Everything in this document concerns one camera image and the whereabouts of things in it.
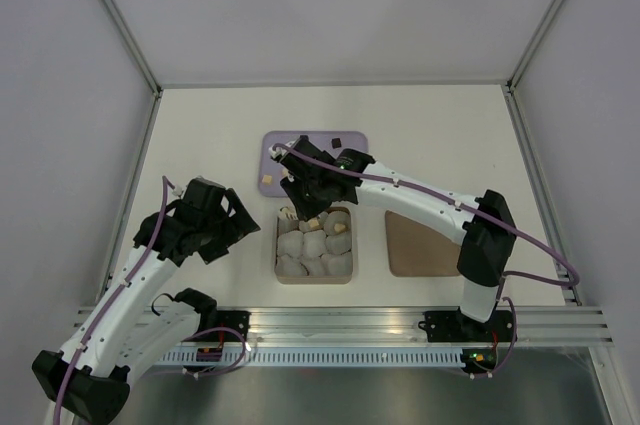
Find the beige tin box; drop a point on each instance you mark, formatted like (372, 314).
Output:
(311, 255)

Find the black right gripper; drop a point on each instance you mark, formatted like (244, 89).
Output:
(306, 211)

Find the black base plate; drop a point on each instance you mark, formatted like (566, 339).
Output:
(454, 327)
(233, 323)

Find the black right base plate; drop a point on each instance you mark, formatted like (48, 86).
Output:
(454, 327)

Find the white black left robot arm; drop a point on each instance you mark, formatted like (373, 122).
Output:
(92, 374)

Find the aluminium frame post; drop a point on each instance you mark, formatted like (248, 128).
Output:
(131, 45)
(542, 29)

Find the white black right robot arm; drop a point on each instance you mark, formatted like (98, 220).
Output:
(482, 227)

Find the aluminium frame post left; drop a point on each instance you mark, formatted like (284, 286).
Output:
(131, 45)

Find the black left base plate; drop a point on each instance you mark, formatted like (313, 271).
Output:
(233, 323)

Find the aluminium frame post right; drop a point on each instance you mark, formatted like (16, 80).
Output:
(542, 29)

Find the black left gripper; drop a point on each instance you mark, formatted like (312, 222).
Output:
(240, 224)

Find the lilac plastic tray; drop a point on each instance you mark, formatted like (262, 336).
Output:
(321, 139)

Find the metal tongs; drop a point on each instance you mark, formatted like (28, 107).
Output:
(288, 214)

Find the aluminium mounting rail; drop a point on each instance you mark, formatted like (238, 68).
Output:
(536, 326)

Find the beige tin lid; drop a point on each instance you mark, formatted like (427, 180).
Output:
(416, 251)

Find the white slotted cable duct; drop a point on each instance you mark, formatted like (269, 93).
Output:
(341, 357)

